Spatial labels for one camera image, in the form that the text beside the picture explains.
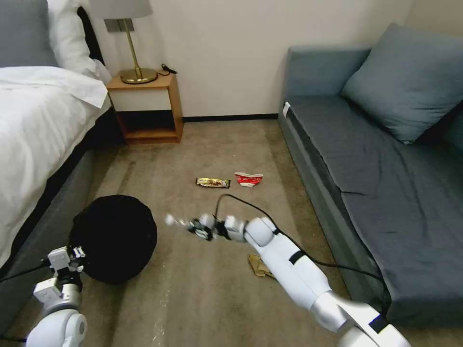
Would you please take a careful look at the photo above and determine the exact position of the black round trash bin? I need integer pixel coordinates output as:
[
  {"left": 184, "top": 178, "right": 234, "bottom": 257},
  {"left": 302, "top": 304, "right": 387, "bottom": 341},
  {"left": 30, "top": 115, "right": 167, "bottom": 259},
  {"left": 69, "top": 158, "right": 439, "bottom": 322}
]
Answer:
[{"left": 68, "top": 195, "right": 158, "bottom": 285}]

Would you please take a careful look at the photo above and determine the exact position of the brown gold candy bar wrapper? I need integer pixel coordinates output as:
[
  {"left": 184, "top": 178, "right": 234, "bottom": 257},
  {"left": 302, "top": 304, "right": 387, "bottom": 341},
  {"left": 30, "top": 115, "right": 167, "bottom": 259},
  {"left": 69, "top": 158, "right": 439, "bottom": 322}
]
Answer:
[{"left": 195, "top": 176, "right": 232, "bottom": 190}]

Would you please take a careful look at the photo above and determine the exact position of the crumpled brown paper scrap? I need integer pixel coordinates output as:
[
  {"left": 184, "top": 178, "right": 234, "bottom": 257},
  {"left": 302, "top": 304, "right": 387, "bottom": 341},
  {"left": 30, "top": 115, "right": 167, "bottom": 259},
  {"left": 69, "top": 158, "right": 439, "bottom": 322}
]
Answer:
[{"left": 247, "top": 253, "right": 278, "bottom": 279}]

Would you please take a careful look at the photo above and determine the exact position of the crushed red paper cup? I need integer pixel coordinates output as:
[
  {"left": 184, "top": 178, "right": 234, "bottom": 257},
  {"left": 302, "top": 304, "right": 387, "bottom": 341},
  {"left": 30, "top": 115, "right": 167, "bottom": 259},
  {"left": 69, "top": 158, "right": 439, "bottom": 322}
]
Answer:
[{"left": 234, "top": 172, "right": 264, "bottom": 189}]

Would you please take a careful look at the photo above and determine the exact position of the wooden nightstand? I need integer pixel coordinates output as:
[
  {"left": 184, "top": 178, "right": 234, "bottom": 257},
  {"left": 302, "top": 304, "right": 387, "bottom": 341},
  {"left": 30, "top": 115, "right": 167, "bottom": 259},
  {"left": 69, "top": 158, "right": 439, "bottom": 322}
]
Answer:
[{"left": 106, "top": 69, "right": 184, "bottom": 146}]

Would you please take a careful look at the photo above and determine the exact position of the white bed duvet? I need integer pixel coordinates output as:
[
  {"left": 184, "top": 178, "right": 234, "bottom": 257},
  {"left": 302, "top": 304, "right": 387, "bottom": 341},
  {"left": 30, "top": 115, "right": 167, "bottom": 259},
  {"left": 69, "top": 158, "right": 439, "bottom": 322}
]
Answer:
[{"left": 0, "top": 66, "right": 109, "bottom": 269}]

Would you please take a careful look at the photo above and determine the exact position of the blue-grey sofa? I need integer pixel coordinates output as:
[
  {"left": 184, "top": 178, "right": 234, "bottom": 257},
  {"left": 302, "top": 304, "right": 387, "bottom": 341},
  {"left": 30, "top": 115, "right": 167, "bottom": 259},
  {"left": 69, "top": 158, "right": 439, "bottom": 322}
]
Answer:
[{"left": 277, "top": 44, "right": 463, "bottom": 325}]

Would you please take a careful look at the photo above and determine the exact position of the brass table lamp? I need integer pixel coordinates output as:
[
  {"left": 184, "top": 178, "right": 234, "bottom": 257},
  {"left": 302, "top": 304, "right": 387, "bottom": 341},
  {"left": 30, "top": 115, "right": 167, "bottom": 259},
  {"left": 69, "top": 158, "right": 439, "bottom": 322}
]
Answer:
[{"left": 88, "top": 0, "right": 159, "bottom": 85}]

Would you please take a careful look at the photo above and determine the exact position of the white pillow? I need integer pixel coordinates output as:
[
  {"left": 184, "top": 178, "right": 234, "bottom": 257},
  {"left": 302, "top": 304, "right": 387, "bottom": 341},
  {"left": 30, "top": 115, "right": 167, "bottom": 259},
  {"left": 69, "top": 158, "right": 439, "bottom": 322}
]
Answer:
[{"left": 46, "top": 0, "right": 113, "bottom": 84}]

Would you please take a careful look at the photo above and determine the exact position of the blue sofa cushion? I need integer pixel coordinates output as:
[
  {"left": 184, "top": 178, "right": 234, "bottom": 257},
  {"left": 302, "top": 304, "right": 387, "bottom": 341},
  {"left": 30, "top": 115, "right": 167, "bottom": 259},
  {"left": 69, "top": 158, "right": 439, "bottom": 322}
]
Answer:
[{"left": 340, "top": 23, "right": 463, "bottom": 146}]

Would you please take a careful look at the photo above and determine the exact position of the grey bed frame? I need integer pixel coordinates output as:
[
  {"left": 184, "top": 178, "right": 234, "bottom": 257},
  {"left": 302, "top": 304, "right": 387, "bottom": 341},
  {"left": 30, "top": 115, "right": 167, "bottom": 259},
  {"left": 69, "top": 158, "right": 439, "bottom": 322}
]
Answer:
[{"left": 0, "top": 107, "right": 122, "bottom": 339}]

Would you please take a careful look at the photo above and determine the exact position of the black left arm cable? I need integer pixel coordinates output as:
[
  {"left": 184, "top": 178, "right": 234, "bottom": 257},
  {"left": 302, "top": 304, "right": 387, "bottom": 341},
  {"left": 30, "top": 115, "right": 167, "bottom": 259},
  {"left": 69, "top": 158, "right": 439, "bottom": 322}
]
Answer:
[{"left": 0, "top": 258, "right": 52, "bottom": 283}]

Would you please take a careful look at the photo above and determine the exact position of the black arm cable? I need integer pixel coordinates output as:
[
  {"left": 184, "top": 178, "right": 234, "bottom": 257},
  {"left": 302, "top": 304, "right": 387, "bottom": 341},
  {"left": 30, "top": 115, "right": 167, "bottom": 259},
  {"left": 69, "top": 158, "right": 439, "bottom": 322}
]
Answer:
[
  {"left": 215, "top": 194, "right": 393, "bottom": 319},
  {"left": 0, "top": 258, "right": 52, "bottom": 283}
]

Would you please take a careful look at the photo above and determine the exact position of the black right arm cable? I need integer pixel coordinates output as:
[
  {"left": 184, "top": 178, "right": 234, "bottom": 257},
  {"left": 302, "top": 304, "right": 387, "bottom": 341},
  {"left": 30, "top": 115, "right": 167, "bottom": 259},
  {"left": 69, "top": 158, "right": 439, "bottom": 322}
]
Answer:
[{"left": 215, "top": 194, "right": 393, "bottom": 319}]

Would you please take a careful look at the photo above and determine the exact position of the grey wall switch panel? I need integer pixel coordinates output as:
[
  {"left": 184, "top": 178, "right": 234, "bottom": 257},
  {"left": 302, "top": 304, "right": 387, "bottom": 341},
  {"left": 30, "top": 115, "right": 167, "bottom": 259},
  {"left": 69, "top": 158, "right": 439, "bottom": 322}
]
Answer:
[{"left": 104, "top": 18, "right": 136, "bottom": 34}]

